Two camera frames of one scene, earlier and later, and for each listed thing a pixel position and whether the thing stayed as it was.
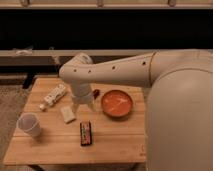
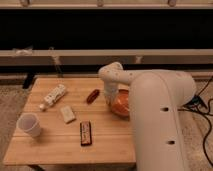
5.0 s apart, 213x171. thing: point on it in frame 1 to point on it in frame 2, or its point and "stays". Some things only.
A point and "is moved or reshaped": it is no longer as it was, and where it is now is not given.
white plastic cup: x=29 y=123 stays
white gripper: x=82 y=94 to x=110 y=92
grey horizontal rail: x=60 y=57 stays
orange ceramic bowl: x=117 y=104 is moved or reshaped
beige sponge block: x=67 y=114 stays
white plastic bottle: x=52 y=97 stays
